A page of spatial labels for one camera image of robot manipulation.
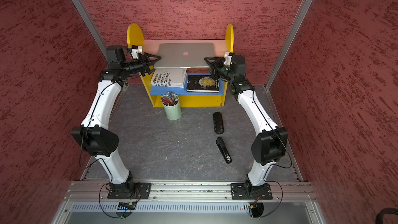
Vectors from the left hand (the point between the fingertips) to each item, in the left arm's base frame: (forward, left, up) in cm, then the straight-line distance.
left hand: (159, 62), depth 73 cm
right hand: (+1, -21, 0) cm, 21 cm away
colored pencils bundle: (0, +1, -28) cm, 28 cm away
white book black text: (+15, +2, -23) cm, 27 cm away
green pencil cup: (-5, -2, -35) cm, 35 cm away
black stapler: (-28, -33, -39) cm, 58 cm away
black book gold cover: (+12, -20, -26) cm, 35 cm away
